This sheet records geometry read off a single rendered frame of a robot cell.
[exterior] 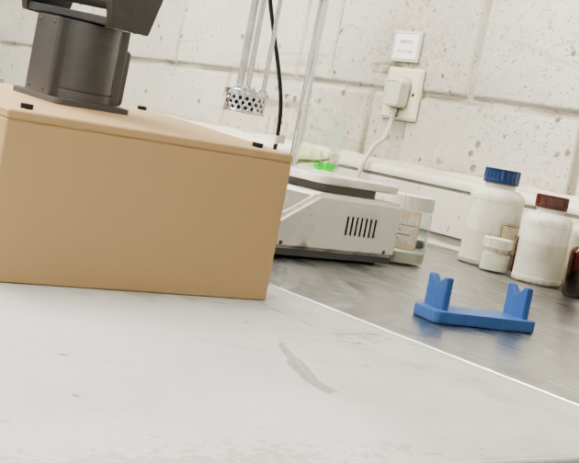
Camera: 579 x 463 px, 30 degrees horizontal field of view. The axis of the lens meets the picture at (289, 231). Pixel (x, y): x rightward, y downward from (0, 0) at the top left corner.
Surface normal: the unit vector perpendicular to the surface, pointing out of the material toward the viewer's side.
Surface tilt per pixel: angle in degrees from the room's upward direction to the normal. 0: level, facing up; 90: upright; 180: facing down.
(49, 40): 91
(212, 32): 90
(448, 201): 90
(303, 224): 90
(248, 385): 0
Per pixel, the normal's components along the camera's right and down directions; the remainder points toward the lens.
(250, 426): 0.18, -0.98
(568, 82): -0.79, -0.10
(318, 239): 0.65, 0.19
